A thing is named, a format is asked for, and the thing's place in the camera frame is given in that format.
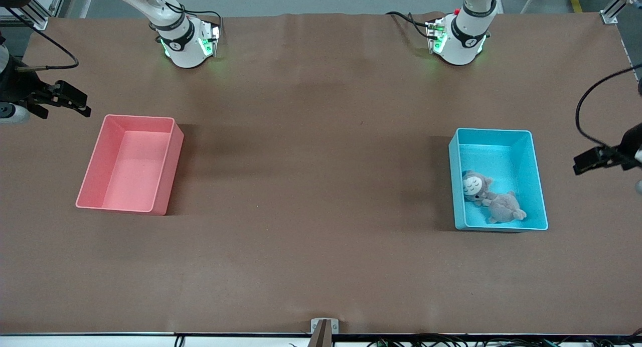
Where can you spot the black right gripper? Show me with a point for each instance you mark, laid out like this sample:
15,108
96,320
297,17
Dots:
16,88

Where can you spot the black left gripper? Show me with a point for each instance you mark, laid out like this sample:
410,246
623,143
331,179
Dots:
629,142

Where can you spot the plain gray plush toy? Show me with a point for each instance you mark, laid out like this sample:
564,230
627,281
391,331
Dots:
504,206

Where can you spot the gray plush toy white face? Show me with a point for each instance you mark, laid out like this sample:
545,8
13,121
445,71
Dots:
474,186

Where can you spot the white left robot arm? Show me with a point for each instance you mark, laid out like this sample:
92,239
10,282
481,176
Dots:
464,46

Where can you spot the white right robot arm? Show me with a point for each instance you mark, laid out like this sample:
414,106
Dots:
185,51

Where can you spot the pink plastic box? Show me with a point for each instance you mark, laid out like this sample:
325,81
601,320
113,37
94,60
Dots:
125,186

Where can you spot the blue plastic box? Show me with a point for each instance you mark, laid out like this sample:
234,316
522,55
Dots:
501,156

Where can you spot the brown table cover sheet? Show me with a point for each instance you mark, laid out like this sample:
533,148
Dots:
321,262

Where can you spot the aluminium frame profile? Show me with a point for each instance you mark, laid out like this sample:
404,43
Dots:
609,13
40,18

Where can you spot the silver metal bracket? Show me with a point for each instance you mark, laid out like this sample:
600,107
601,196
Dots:
335,323

